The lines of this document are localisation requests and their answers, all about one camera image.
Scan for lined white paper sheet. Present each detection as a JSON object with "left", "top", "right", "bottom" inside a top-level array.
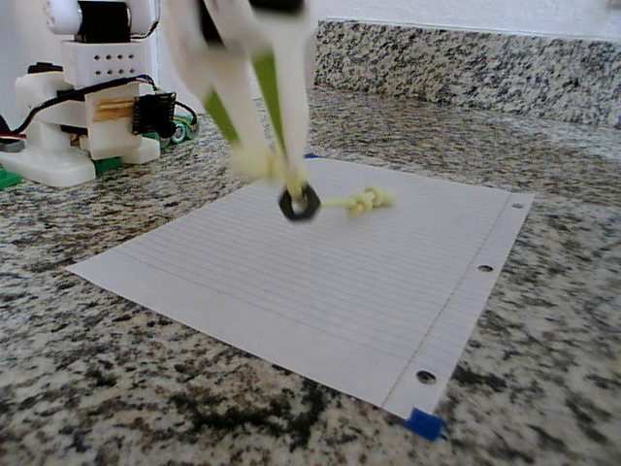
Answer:
[{"left": 66, "top": 157, "right": 536, "bottom": 419}]

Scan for pale yellow knotted rope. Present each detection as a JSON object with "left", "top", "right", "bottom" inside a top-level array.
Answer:
[{"left": 230, "top": 148, "right": 397, "bottom": 217}]

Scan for green round roll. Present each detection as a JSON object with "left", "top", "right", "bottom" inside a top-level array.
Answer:
[{"left": 162, "top": 114, "right": 201, "bottom": 146}]

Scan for black circuit board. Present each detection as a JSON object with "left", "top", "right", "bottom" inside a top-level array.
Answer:
[{"left": 131, "top": 90, "right": 179, "bottom": 138}]

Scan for speckled granite backsplash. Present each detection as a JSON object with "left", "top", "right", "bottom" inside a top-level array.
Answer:
[{"left": 313, "top": 17, "right": 621, "bottom": 128}]

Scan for black hex nut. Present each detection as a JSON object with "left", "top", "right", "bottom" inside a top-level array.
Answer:
[{"left": 277, "top": 183, "right": 321, "bottom": 223}]

